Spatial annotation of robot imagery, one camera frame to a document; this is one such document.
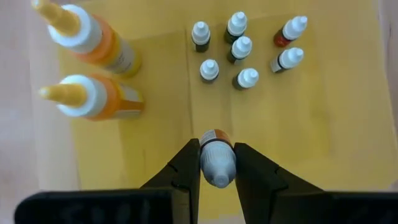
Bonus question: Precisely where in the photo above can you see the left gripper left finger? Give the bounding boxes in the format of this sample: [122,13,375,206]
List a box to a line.
[141,139,201,224]

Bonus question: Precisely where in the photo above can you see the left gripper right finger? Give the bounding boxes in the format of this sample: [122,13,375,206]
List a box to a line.
[234,142,323,224]

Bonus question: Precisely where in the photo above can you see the small orange coloring bottle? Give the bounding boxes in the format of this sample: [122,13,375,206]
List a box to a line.
[198,129,237,189]

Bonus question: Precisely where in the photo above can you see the small dark coloring bottle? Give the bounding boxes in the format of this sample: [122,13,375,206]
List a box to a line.
[269,47,305,74]
[191,21,211,53]
[232,67,260,91]
[224,11,249,44]
[226,35,253,65]
[199,58,220,83]

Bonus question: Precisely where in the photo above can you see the large orange yellow-tipped bottle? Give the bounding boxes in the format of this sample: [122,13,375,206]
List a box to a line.
[30,0,142,78]
[39,73,146,121]

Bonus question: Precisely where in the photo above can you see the small red coloring bottle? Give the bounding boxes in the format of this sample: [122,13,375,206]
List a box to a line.
[273,15,308,48]

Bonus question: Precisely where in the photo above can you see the yellow translucent plastic bin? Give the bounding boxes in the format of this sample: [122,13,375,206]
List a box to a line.
[58,0,394,218]

